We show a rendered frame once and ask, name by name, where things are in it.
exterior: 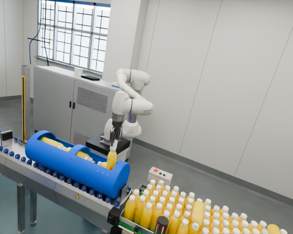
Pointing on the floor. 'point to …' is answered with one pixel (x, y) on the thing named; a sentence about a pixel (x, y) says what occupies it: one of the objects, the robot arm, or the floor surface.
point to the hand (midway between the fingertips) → (113, 145)
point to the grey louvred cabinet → (71, 105)
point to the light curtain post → (25, 73)
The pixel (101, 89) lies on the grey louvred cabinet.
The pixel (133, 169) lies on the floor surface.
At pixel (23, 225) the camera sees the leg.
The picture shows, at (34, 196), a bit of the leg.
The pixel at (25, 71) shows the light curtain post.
